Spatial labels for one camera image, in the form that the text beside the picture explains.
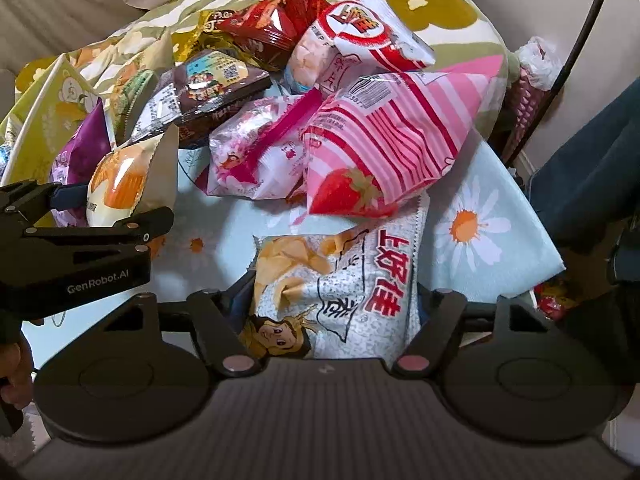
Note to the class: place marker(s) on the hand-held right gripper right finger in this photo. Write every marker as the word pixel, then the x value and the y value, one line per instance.
pixel 440 320

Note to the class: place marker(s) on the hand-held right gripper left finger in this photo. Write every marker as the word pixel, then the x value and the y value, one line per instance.
pixel 243 292

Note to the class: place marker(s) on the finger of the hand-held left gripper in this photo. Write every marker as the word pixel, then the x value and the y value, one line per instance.
pixel 70 196
pixel 115 232

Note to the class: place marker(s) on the cream orange snack packet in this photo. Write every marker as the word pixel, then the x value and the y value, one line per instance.
pixel 125 175

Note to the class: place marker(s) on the yellow-green storage box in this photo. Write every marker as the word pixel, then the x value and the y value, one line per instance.
pixel 50 110

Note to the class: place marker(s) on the white cartoon snack packet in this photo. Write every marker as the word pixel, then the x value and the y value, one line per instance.
pixel 350 290

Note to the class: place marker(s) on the pink striped strawberry snack packet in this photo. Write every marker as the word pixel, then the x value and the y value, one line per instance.
pixel 395 140

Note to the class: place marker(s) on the person's left hand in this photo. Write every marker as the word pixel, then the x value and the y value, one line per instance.
pixel 17 365

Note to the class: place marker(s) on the purple snack packet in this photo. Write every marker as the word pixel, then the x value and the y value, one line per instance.
pixel 80 155

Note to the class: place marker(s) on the light blue daisy cloth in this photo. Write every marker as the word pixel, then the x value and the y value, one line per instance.
pixel 480 260

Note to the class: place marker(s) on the small red snack packet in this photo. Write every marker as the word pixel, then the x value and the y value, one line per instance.
pixel 552 302

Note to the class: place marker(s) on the green and cream snack packet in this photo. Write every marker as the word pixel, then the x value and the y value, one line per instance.
pixel 132 90

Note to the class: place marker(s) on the pink and white snack packet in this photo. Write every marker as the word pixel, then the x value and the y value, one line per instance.
pixel 260 150

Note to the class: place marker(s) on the brown snack packet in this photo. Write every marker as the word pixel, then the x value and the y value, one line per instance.
pixel 210 90

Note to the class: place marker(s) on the gold snack packet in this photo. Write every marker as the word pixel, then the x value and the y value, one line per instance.
pixel 195 40

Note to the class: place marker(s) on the person's dark trouser leg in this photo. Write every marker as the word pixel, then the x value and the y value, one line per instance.
pixel 600 170

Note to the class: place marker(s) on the maroon patterned bag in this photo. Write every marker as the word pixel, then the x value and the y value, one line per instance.
pixel 525 105

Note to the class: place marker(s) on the dark red snack packet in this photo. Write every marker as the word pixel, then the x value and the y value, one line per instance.
pixel 270 25

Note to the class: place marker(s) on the clear plastic bag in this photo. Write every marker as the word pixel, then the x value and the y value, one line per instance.
pixel 540 62

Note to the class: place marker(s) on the red and white snack packet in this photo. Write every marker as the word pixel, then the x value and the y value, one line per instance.
pixel 365 30

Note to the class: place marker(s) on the green striped floral blanket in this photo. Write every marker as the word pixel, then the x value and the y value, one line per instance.
pixel 440 5

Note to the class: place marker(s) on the black curved pole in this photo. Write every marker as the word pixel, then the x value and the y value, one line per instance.
pixel 593 10

